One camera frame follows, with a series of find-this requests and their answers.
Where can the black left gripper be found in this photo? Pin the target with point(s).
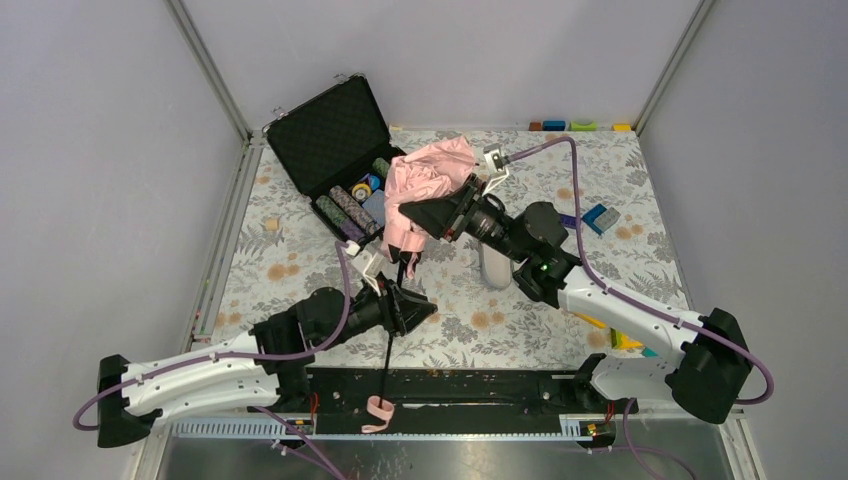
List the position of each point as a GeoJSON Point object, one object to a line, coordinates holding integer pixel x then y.
{"type": "Point", "coordinates": [391, 307]}

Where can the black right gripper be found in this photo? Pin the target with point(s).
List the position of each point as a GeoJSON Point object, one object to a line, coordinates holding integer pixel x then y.
{"type": "Point", "coordinates": [457, 213]}

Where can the pink folding umbrella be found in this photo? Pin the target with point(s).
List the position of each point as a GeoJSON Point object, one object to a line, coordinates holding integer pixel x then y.
{"type": "Point", "coordinates": [434, 171]}

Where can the lilac umbrella zip case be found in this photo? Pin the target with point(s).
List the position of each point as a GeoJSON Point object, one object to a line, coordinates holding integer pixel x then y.
{"type": "Point", "coordinates": [496, 269]}

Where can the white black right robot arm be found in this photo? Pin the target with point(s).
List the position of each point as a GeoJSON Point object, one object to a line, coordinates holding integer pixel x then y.
{"type": "Point", "coordinates": [702, 360]}

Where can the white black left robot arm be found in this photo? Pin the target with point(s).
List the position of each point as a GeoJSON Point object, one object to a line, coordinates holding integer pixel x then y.
{"type": "Point", "coordinates": [264, 366]}

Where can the floral table cloth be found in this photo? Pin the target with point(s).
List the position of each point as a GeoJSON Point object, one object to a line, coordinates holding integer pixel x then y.
{"type": "Point", "coordinates": [284, 253]}

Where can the blue playing card deck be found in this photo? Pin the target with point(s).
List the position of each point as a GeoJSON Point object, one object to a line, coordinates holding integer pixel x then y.
{"type": "Point", "coordinates": [375, 206]}

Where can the yellow ten chip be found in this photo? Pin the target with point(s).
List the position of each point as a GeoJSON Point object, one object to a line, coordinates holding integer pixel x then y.
{"type": "Point", "coordinates": [361, 192]}

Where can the purple chip stack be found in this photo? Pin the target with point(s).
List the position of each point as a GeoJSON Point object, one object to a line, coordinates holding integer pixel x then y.
{"type": "Point", "coordinates": [352, 231]}

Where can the green blue chip stack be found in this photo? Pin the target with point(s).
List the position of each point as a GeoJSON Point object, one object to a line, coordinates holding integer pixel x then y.
{"type": "Point", "coordinates": [332, 211]}

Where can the black poker chip case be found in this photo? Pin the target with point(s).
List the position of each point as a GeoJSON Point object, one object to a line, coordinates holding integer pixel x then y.
{"type": "Point", "coordinates": [332, 140]}

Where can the purple toy brick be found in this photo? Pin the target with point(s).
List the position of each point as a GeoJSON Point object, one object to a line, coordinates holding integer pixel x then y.
{"type": "Point", "coordinates": [570, 222]}

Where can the blue toy brick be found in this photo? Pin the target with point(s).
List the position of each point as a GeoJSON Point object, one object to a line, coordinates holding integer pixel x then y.
{"type": "Point", "coordinates": [592, 215]}

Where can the grey toy brick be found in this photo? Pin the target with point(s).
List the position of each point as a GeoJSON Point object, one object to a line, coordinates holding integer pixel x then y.
{"type": "Point", "coordinates": [606, 220]}

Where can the yellow toy brick vehicle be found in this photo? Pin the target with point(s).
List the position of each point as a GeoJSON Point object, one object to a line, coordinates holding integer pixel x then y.
{"type": "Point", "coordinates": [602, 335]}

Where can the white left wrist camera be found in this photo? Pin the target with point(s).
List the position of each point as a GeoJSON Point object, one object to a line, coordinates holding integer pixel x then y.
{"type": "Point", "coordinates": [368, 262]}

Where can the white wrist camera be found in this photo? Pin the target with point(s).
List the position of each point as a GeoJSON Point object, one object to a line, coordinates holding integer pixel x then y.
{"type": "Point", "coordinates": [368, 262]}
{"type": "Point", "coordinates": [496, 163]}

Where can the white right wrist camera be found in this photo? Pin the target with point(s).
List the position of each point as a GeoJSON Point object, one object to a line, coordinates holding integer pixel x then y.
{"type": "Point", "coordinates": [496, 163]}

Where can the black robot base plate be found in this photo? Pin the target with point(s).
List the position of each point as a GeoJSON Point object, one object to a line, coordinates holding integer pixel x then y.
{"type": "Point", "coordinates": [434, 402]}

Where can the blue block at wall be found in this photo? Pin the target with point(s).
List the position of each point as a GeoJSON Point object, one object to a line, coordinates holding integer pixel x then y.
{"type": "Point", "coordinates": [554, 125]}

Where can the green block at wall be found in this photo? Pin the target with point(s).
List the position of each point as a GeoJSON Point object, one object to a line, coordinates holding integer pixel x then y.
{"type": "Point", "coordinates": [583, 126]}

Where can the aluminium frame rail left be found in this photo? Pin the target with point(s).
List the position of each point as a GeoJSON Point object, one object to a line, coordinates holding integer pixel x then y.
{"type": "Point", "coordinates": [207, 302]}

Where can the aluminium frame rail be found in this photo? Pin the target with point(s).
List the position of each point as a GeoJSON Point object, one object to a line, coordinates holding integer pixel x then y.
{"type": "Point", "coordinates": [207, 302]}
{"type": "Point", "coordinates": [694, 25]}

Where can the aluminium frame rail right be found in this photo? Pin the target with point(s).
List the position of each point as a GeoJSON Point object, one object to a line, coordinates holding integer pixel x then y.
{"type": "Point", "coordinates": [694, 25]}

